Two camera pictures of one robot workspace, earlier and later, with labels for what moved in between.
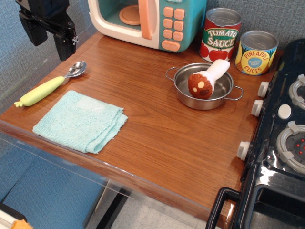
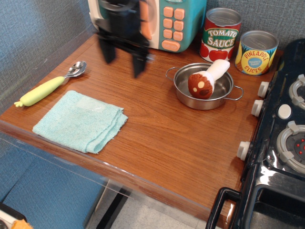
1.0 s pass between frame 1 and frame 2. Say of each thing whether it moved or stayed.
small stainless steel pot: stayed
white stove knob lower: stayed
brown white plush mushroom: stayed
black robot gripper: moved
